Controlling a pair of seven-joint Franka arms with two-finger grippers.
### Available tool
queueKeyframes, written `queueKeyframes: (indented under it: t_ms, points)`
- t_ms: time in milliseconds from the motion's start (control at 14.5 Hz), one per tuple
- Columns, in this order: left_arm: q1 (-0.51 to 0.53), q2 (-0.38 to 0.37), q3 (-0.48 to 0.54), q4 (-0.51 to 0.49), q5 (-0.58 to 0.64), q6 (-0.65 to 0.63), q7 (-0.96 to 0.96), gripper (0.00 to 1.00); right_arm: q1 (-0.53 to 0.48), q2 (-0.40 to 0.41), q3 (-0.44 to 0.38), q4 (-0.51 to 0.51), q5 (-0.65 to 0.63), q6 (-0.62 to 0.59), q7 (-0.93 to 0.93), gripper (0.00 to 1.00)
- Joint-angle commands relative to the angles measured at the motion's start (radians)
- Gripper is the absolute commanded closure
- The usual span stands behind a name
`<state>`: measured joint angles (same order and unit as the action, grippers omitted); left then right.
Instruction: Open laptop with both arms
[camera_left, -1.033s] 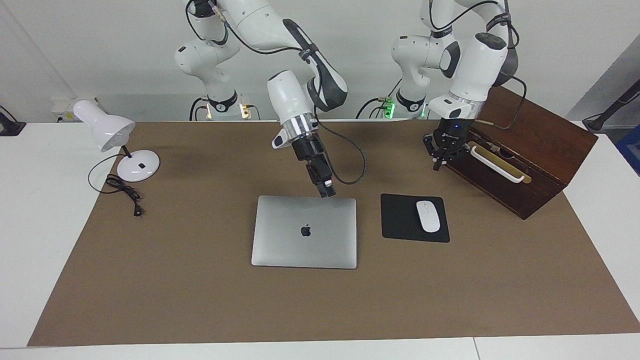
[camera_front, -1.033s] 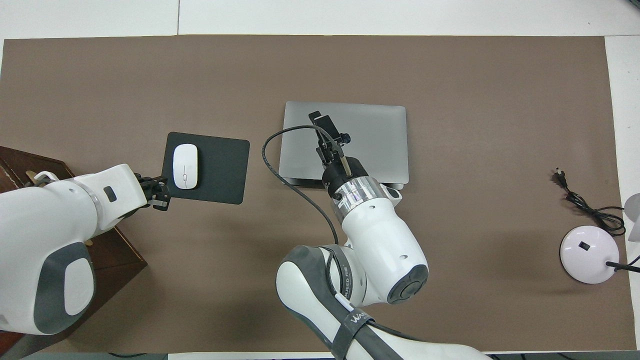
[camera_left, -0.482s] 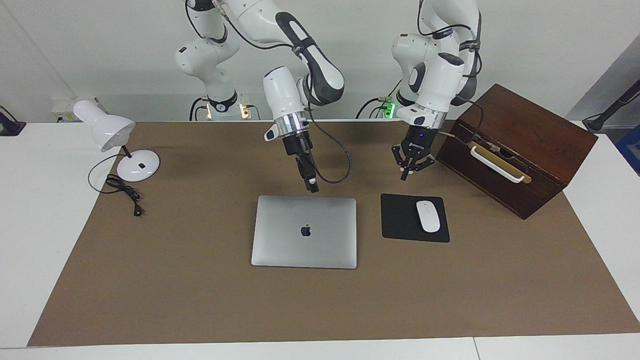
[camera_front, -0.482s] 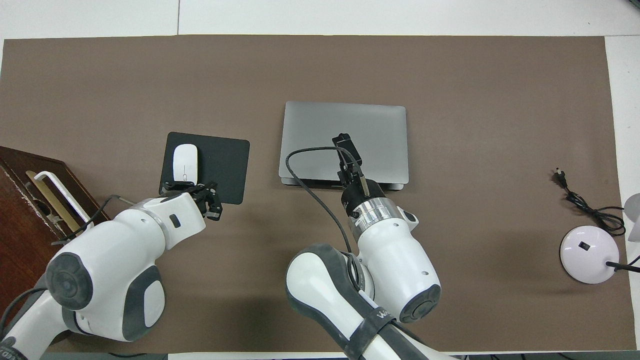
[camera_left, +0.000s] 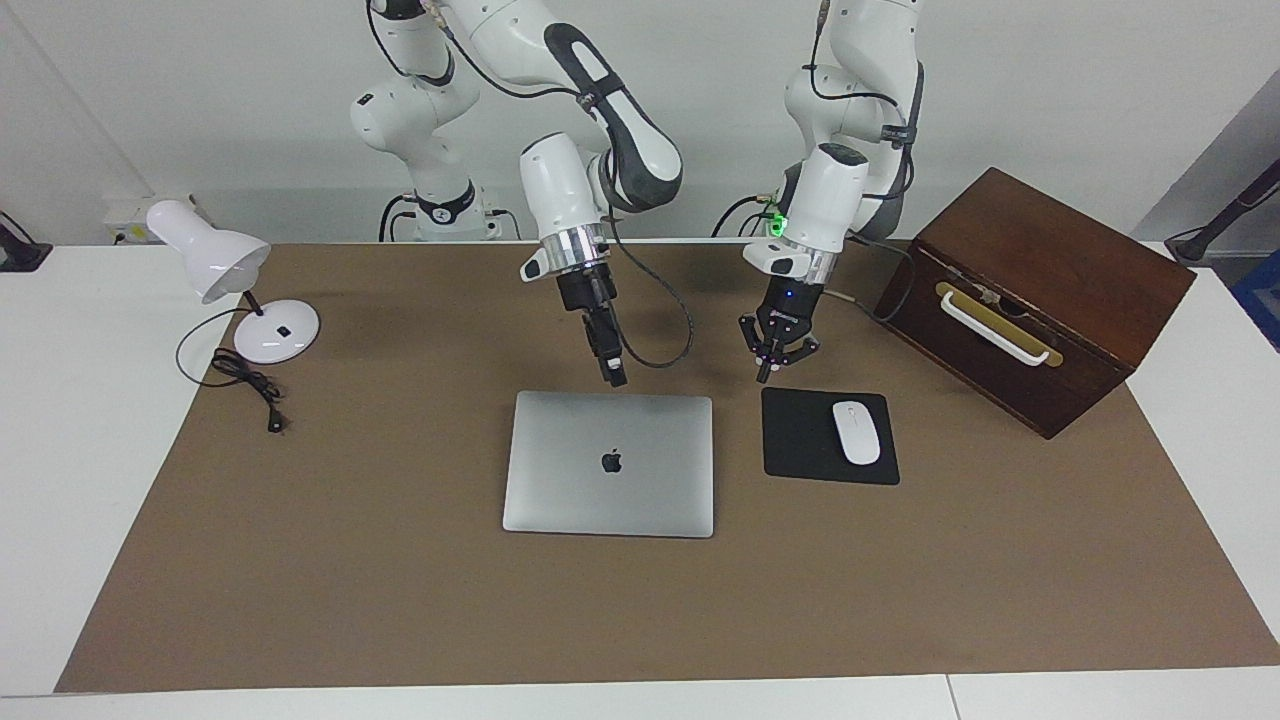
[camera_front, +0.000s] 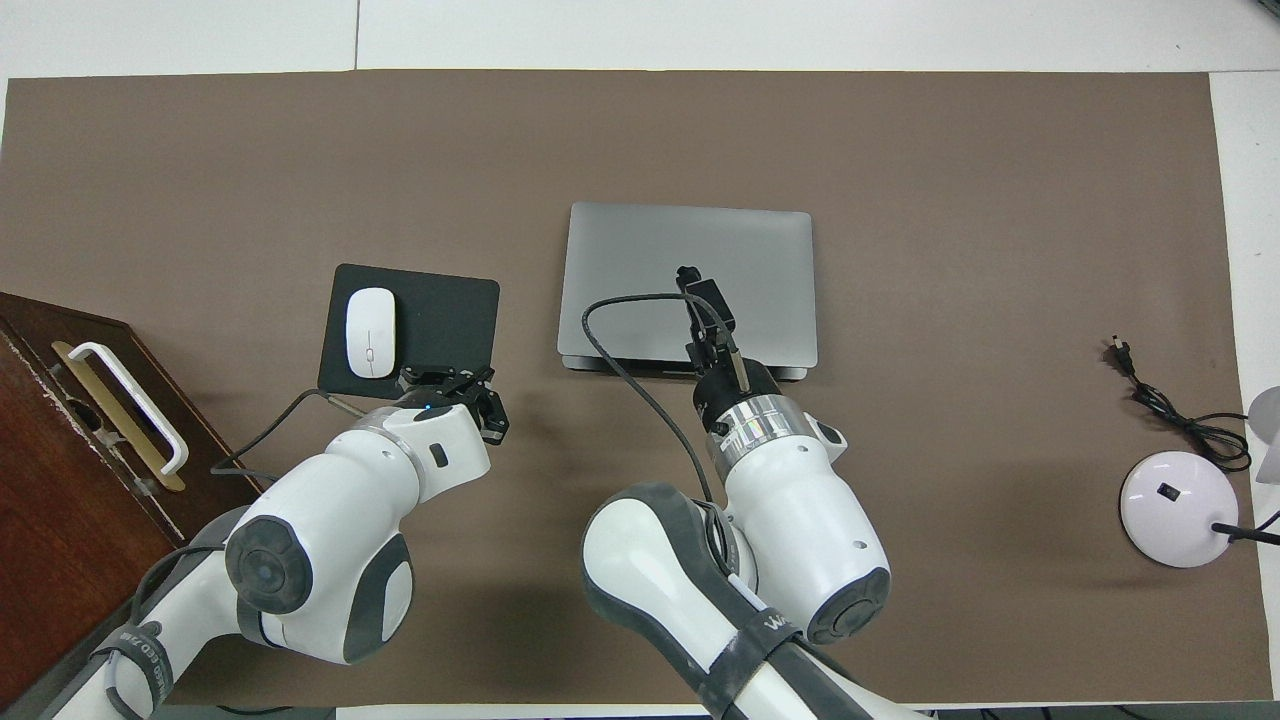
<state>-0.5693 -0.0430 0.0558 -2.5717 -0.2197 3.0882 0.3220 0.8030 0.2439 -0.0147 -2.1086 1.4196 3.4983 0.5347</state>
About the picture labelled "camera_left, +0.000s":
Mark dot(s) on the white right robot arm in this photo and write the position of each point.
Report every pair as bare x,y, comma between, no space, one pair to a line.
560,190

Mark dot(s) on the black mouse pad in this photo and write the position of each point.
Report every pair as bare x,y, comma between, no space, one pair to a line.
795,440

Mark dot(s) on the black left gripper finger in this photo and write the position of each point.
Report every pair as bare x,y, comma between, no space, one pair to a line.
760,345
800,350

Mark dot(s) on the dark brown wooden box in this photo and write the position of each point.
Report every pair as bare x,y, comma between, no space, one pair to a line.
1100,290

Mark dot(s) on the blue crate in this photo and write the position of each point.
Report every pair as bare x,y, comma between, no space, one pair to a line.
1262,300

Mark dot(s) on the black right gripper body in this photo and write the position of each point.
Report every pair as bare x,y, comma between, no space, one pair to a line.
588,290

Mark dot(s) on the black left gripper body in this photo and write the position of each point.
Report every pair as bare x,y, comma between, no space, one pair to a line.
788,312

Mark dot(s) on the white computer mouse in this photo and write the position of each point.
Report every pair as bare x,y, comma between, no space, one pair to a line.
856,433

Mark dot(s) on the black clamp base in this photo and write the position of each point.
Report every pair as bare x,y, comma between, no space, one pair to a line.
15,250

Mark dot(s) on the white desk lamp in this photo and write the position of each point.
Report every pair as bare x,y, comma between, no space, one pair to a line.
275,338

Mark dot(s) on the brown table mat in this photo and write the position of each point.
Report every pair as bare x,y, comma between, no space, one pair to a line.
400,600

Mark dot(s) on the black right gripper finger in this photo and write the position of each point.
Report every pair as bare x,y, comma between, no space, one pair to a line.
608,345

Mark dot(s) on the silver apple laptop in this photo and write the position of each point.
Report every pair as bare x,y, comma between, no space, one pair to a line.
610,500

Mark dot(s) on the white wall socket strip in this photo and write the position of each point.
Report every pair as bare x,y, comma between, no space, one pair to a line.
125,215

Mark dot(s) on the black stand leg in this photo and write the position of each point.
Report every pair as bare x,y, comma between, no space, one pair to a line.
1225,215

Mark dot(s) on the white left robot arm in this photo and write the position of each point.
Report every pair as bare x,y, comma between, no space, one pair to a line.
835,190

